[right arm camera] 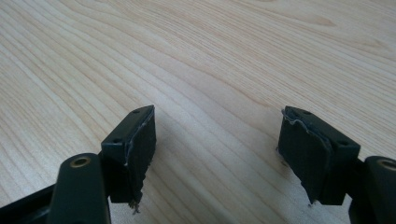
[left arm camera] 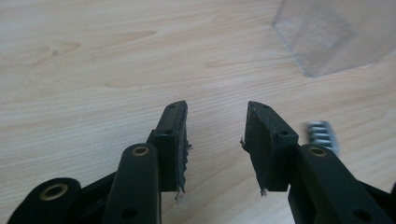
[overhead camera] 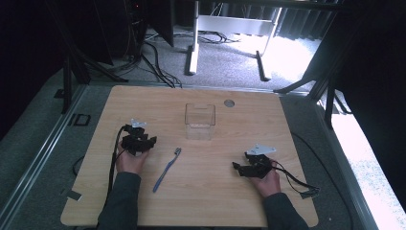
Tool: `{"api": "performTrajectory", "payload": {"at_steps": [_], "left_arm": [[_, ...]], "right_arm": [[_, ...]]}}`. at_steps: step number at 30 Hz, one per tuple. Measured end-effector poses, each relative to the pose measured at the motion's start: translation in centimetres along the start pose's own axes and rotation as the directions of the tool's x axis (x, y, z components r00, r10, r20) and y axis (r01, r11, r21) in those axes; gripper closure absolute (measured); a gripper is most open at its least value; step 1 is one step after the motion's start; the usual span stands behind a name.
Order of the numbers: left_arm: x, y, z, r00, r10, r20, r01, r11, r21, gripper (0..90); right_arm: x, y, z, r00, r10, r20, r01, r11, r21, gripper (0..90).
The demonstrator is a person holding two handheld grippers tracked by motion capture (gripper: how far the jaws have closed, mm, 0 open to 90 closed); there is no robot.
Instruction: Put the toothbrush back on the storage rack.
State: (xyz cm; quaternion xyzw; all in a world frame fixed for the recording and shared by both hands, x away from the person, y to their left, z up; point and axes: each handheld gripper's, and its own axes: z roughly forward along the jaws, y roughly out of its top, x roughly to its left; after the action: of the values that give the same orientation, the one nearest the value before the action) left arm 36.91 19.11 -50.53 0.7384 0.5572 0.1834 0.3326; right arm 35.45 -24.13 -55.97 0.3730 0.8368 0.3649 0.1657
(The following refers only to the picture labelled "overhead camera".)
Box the right hand-held gripper cable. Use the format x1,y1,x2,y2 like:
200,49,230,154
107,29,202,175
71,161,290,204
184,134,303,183
271,159,321,199

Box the grey tape piece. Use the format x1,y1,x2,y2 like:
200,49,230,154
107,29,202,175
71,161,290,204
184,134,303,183
65,189,83,202

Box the person's right hand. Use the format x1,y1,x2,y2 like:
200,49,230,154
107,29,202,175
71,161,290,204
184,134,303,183
249,158,282,198

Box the clear plastic box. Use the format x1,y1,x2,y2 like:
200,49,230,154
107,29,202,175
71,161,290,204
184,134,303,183
184,103,216,142

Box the short black cable loop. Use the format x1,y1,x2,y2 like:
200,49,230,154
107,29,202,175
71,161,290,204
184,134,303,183
72,155,85,176

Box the black metal stand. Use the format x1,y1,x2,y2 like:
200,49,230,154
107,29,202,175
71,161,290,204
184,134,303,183
273,6,352,128
44,0,128,114

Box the black equipment rack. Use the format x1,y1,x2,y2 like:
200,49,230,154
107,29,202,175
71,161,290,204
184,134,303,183
94,0,175,65

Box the thin black cable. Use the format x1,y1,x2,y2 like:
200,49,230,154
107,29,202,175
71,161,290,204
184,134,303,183
290,131,354,230

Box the left hand-held gripper cable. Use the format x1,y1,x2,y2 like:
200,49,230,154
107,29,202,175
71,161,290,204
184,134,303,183
103,125,128,205

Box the cables under white desk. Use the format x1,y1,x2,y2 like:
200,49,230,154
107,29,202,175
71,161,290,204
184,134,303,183
173,30,240,45

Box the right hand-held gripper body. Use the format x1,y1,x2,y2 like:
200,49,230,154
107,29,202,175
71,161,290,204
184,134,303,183
237,143,278,179

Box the dark curtain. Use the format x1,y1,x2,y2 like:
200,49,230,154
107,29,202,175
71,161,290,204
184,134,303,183
277,6,336,41

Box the grey metal floor rail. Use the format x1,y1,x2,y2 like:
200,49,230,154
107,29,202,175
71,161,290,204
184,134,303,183
0,84,89,221
314,99,381,230

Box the person's left hand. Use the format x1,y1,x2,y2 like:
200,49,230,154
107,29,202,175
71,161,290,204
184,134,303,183
115,142,151,176

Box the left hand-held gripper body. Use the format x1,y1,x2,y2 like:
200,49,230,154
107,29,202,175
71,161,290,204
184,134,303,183
121,118,154,157

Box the black floor cable bundle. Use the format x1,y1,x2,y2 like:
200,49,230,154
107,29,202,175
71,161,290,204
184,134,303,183
140,41,183,89

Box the white desk frame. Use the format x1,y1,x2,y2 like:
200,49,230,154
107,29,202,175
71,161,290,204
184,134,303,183
184,0,283,82

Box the blue toothbrush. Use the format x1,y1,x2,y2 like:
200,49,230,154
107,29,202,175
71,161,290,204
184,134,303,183
152,147,183,194

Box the hand-held gripper cable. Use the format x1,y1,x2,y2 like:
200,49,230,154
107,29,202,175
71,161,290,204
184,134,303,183
271,159,321,199
103,125,128,205

